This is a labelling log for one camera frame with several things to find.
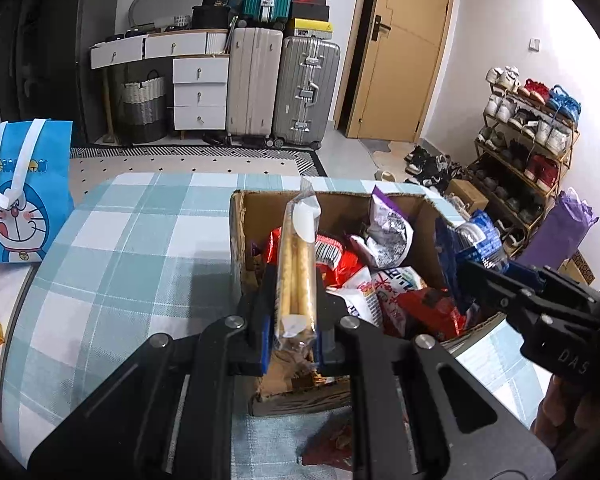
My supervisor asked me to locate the blue snack packet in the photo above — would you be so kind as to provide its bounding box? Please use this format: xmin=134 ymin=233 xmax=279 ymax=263
xmin=434 ymin=210 xmax=510 ymax=313

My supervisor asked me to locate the tall red snack packet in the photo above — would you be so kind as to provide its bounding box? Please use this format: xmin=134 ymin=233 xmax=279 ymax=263
xmin=394 ymin=287 xmax=467 ymax=342

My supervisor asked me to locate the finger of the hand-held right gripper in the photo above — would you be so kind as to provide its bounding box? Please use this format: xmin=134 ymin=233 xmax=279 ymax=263
xmin=456 ymin=259 xmax=533 ymax=322
xmin=504 ymin=262 xmax=600 ymax=311

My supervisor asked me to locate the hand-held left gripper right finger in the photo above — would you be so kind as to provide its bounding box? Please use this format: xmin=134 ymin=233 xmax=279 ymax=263
xmin=315 ymin=265 xmax=557 ymax=480

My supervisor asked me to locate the shoe rack with shoes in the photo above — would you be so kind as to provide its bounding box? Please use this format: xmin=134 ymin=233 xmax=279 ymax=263
xmin=472 ymin=66 xmax=581 ymax=256

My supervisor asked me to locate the wooden door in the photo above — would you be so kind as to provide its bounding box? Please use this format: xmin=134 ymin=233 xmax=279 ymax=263
xmin=345 ymin=0 xmax=456 ymax=143

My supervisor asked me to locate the blue cartoon tote bag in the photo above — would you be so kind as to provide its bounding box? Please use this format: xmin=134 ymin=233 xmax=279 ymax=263
xmin=0 ymin=119 xmax=75 ymax=264

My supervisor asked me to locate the purple snack packet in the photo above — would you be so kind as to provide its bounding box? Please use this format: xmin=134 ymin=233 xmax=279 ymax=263
xmin=347 ymin=186 xmax=414 ymax=269

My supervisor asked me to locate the black storage box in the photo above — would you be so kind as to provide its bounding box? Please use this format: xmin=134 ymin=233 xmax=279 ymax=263
xmin=191 ymin=5 xmax=231 ymax=31

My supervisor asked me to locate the dark refrigerator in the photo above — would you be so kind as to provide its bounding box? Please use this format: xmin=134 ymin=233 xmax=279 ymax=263
xmin=10 ymin=0 xmax=121 ymax=146

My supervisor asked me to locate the woven laundry basket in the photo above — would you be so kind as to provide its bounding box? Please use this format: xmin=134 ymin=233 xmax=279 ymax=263
xmin=117 ymin=75 xmax=168 ymax=143

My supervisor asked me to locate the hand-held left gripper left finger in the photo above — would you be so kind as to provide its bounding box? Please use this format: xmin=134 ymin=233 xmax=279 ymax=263
xmin=27 ymin=265 xmax=281 ymax=480

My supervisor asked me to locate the white drawer cabinet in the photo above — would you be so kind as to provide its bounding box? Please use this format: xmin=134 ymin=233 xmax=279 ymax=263
xmin=90 ymin=30 xmax=231 ymax=133

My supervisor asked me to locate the brown cardboard box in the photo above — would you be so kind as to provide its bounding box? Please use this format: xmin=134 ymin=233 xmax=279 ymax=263
xmin=230 ymin=189 xmax=506 ymax=417

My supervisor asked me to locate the red barcode snack packet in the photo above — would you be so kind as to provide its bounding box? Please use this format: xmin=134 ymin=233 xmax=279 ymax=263
xmin=265 ymin=227 xmax=363 ymax=293

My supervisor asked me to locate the beige suitcase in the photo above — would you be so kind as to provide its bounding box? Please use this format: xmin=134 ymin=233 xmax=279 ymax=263
xmin=226 ymin=26 xmax=284 ymax=146

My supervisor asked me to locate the small cardboard box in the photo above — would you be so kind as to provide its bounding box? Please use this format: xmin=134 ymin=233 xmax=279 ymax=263
xmin=447 ymin=178 xmax=490 ymax=213

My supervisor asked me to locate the patterned floor rug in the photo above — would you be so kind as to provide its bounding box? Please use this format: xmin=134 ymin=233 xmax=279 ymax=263
xmin=69 ymin=146 xmax=328 ymax=201

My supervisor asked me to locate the purple gift bag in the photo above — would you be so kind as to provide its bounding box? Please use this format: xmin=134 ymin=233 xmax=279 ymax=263
xmin=517 ymin=187 xmax=600 ymax=273

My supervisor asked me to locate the patterned brown box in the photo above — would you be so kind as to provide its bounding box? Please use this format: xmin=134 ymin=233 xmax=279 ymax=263
xmin=562 ymin=250 xmax=596 ymax=286

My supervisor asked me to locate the plain black shoe box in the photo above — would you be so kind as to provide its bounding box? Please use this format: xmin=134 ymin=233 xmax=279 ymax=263
xmin=290 ymin=4 xmax=330 ymax=21

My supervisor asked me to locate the silver suitcase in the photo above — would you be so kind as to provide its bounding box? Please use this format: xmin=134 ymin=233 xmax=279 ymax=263
xmin=271 ymin=35 xmax=342 ymax=150

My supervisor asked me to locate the clear biscuit stick packet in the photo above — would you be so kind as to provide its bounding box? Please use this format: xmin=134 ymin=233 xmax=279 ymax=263
xmin=272 ymin=176 xmax=326 ymax=356

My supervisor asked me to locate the pile of dark shoes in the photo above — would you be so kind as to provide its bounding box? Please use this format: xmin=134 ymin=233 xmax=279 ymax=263
xmin=405 ymin=145 xmax=463 ymax=192

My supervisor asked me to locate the person's right hand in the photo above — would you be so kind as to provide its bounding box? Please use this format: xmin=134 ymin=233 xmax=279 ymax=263
xmin=531 ymin=375 xmax=588 ymax=453

